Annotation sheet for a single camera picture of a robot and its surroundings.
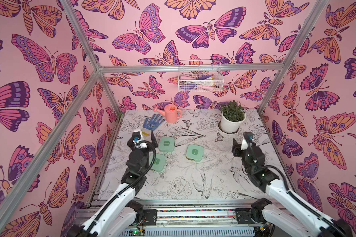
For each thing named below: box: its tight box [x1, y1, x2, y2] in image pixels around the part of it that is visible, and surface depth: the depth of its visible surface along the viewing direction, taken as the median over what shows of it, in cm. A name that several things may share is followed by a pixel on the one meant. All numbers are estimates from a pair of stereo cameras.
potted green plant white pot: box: [220, 99, 247, 134], surface depth 99 cm
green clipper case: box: [151, 153, 167, 172], surface depth 92 cm
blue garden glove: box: [141, 113, 166, 138], surface depth 116 cm
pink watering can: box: [153, 104, 183, 124], surface depth 111 cm
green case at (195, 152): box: [185, 144, 204, 162], surface depth 97 cm
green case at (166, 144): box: [158, 136, 176, 153], surface depth 102 cm
